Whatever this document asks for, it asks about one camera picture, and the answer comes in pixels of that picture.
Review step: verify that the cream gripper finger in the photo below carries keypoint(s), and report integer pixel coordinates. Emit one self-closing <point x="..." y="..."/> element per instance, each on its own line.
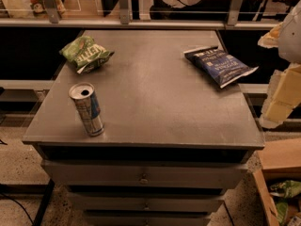
<point x="283" y="96"/>
<point x="270" y="39"/>

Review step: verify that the green jalapeno chip bag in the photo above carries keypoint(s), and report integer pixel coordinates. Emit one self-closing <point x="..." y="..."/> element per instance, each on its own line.
<point x="85" y="54"/>

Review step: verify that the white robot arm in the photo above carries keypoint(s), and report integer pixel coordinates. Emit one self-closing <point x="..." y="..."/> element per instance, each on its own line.
<point x="289" y="42"/>

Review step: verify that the blue salt vinegar chip bag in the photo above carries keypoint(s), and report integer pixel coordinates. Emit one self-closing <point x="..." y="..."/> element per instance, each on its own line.
<point x="221" y="66"/>

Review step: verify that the green chip bag in box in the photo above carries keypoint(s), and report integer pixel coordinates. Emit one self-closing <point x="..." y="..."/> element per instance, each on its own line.
<point x="286" y="189"/>

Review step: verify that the redbull can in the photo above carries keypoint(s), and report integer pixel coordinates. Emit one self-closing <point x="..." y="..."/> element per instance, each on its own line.
<point x="86" y="103"/>

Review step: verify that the cardboard box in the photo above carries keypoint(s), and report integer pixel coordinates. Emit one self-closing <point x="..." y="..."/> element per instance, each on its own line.
<point x="280" y="161"/>

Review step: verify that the top drawer knob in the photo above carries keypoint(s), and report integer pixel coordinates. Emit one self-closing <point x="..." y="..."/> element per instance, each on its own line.
<point x="143" y="180"/>

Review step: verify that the metal railing frame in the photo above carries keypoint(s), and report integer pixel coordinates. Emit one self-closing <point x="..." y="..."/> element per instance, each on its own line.
<point x="169" y="14"/>

